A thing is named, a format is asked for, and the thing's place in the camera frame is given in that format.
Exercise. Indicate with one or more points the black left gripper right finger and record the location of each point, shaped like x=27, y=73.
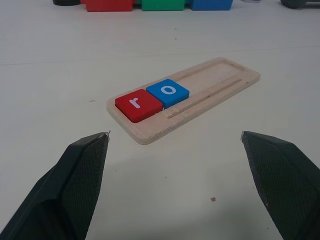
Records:
x=285, y=185

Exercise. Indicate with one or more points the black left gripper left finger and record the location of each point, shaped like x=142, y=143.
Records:
x=62, y=190

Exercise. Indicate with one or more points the wooden letter tray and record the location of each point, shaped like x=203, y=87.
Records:
x=160, y=127

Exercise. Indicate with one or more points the red letter r tile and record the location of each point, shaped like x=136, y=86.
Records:
x=148, y=106

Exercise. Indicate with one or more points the blue letter o tile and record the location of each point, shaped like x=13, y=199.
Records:
x=180, y=93

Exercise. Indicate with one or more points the dark grey rounded object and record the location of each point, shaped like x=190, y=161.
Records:
x=300, y=3

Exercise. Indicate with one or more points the black round object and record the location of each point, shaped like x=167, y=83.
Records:
x=65, y=2

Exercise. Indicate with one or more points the large red block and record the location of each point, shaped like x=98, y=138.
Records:
x=107, y=5

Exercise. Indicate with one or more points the large blue block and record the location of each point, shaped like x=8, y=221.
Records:
x=210, y=4

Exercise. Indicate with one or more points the large green block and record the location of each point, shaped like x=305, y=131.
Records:
x=162, y=5

